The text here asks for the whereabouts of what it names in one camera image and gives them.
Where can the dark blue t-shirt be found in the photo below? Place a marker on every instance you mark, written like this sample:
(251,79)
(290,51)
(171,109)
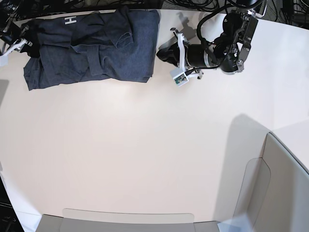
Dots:
(120,45)

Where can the grey chair right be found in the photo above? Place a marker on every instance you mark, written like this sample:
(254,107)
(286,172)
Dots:
(274,195)

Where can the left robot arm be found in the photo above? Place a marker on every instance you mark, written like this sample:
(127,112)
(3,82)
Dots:
(228,52)

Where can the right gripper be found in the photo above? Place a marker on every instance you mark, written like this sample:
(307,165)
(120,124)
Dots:
(32,51)

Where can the grey chair bottom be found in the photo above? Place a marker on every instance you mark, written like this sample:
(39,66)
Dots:
(73,220)

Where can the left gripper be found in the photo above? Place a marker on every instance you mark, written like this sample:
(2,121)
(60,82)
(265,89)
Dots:
(196,56)

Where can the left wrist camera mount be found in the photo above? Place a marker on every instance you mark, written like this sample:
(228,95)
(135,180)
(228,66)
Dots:
(182,74)

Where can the grey chair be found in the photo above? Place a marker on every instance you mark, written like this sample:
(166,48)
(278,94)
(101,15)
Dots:
(73,220)
(274,195)

